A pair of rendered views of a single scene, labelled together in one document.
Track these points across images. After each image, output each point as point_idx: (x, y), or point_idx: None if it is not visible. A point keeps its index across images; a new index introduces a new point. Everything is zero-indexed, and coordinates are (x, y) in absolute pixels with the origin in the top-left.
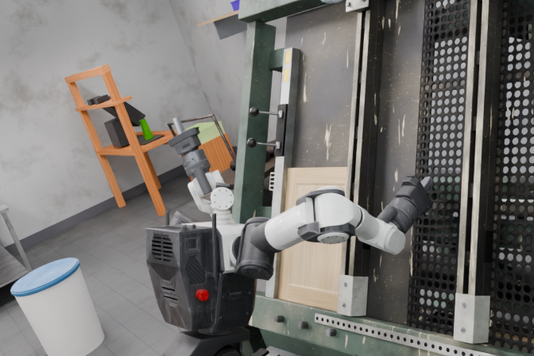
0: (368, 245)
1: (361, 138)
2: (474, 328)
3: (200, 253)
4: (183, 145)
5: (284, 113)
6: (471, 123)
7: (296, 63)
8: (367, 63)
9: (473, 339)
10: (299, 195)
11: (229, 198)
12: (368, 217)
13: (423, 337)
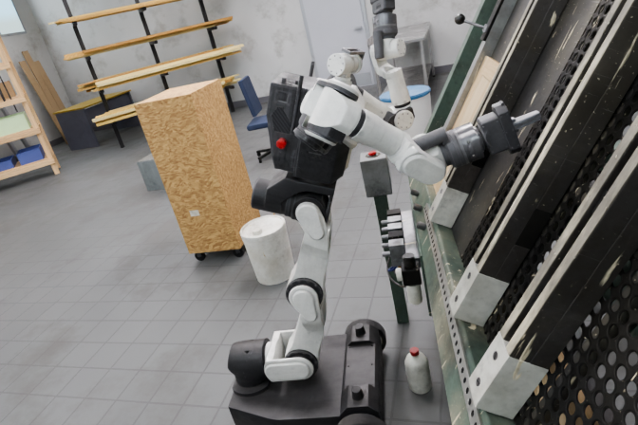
0: (480, 163)
1: (518, 40)
2: (463, 304)
3: (290, 107)
4: (377, 6)
5: None
6: (593, 52)
7: None
8: None
9: (456, 314)
10: (478, 87)
11: (341, 65)
12: (372, 130)
13: (447, 278)
